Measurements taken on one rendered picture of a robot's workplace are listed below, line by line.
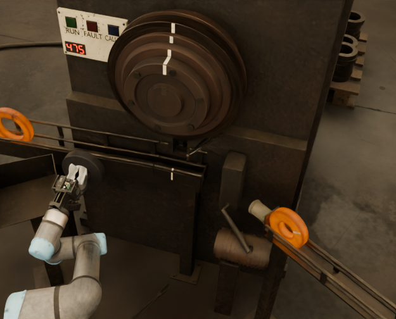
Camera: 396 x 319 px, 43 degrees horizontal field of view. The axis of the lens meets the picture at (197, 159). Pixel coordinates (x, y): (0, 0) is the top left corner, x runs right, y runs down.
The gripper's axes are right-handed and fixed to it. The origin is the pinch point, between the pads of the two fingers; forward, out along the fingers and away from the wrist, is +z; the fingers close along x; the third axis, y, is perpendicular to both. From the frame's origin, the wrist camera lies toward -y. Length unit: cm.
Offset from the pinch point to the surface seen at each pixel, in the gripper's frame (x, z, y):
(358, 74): -102, 173, -122
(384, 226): -126, 55, -105
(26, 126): 37.3, 19.0, -15.0
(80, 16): 10, 42, 29
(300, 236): -79, -2, -13
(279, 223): -71, 3, -16
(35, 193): 24.2, -5.6, -22.9
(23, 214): 23.6, -15.9, -20.7
